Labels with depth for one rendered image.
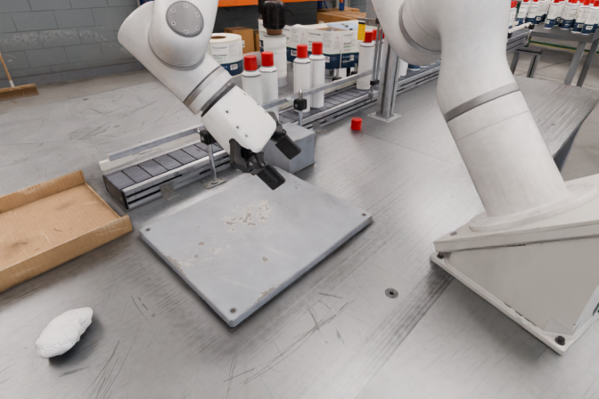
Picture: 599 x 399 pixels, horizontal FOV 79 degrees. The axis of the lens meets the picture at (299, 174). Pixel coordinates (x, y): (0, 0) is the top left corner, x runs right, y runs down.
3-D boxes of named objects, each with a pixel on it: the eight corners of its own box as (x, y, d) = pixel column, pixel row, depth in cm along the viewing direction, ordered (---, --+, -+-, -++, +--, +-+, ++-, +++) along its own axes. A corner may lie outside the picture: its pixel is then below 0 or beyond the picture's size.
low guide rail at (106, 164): (374, 76, 148) (374, 70, 147) (377, 76, 148) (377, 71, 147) (101, 169, 82) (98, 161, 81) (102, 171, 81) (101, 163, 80)
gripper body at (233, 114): (214, 95, 64) (260, 141, 67) (184, 122, 56) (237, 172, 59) (239, 69, 60) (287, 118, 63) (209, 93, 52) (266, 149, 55)
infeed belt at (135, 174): (438, 64, 186) (438, 56, 184) (453, 67, 181) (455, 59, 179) (108, 190, 85) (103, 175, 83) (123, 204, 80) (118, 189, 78)
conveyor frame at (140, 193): (435, 66, 188) (437, 56, 185) (455, 69, 181) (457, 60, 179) (106, 191, 86) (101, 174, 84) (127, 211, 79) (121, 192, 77)
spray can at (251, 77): (256, 124, 108) (251, 52, 98) (267, 128, 105) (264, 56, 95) (242, 129, 105) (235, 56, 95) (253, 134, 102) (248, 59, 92)
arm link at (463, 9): (488, 109, 69) (436, -3, 71) (573, 62, 50) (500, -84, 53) (433, 129, 66) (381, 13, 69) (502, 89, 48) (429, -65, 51)
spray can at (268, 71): (271, 118, 112) (267, 49, 102) (283, 123, 109) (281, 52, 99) (258, 123, 109) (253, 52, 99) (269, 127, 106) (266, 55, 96)
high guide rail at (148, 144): (391, 65, 141) (392, 61, 140) (394, 66, 140) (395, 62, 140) (108, 159, 75) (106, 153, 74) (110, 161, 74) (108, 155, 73)
